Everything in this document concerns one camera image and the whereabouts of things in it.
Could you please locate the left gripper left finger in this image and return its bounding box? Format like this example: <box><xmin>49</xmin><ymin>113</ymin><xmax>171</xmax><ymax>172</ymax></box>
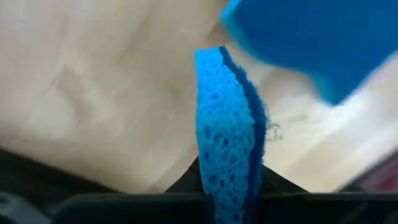
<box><xmin>52</xmin><ymin>157</ymin><xmax>216</xmax><ymax>224</ymax></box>

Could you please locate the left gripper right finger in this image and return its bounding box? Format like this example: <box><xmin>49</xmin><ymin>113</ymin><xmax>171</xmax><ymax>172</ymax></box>
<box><xmin>257</xmin><ymin>164</ymin><xmax>398</xmax><ymax>224</ymax></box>

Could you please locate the blue kitchen sponge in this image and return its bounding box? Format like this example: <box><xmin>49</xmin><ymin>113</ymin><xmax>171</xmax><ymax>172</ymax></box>
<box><xmin>194</xmin><ymin>45</ymin><xmax>270</xmax><ymax>224</ymax></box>
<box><xmin>220</xmin><ymin>0</ymin><xmax>398</xmax><ymax>106</ymax></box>

